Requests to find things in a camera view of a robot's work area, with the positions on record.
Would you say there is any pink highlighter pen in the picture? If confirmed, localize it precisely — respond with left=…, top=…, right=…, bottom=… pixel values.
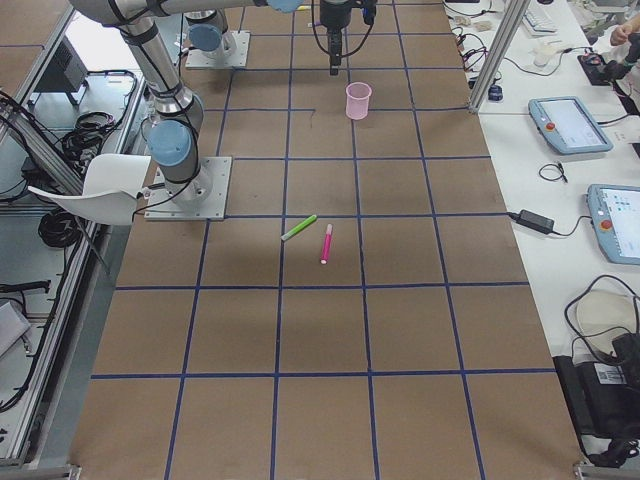
left=320, top=224, right=333, bottom=265

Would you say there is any pink mesh cup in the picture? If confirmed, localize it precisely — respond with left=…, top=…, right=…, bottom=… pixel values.
left=345, top=82, right=372, bottom=120

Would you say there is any person's hand at desk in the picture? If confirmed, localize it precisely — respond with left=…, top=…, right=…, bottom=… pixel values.
left=610, top=23, right=634, bottom=46

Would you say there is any green highlighter pen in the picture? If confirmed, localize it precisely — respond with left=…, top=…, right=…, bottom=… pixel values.
left=280, top=215, right=317, bottom=242

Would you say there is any upper blue teach pendant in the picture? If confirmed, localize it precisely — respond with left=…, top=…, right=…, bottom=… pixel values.
left=528, top=96, right=613, bottom=155

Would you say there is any blue teach pendant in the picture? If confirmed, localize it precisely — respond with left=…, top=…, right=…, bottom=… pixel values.
left=586, top=184, right=639, bottom=265
left=528, top=96, right=613, bottom=155

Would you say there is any white plastic chair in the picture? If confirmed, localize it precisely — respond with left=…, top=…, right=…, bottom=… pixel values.
left=28, top=153, right=151, bottom=226

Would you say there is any black power adapter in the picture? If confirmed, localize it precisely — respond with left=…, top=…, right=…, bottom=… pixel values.
left=517, top=210, right=554, bottom=235

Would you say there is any lower blue teach pendant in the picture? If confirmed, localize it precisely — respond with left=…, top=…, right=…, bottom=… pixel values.
left=586, top=184, right=639, bottom=265

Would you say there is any aluminium frame post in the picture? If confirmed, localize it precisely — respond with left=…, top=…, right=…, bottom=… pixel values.
left=468, top=0, right=529, bottom=114

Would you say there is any small black looped cable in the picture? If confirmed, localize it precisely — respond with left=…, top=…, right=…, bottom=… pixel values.
left=538, top=161, right=568, bottom=184

